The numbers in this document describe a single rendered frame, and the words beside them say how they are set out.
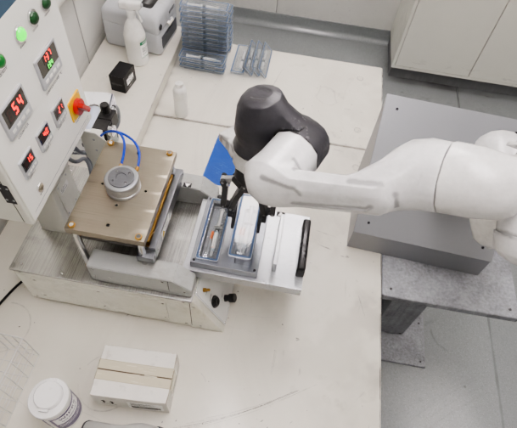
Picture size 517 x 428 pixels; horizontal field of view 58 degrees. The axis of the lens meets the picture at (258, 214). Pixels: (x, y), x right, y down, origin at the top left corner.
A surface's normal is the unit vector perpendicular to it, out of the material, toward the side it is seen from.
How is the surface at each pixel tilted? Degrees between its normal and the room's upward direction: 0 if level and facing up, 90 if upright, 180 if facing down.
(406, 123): 44
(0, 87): 90
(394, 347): 0
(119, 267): 0
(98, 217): 0
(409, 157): 27
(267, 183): 67
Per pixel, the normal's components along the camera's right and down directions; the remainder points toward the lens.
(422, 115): -0.10, 0.14
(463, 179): -0.48, 0.08
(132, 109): 0.07, -0.57
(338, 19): -0.15, 0.80
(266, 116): 0.16, 0.69
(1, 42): 0.98, 0.18
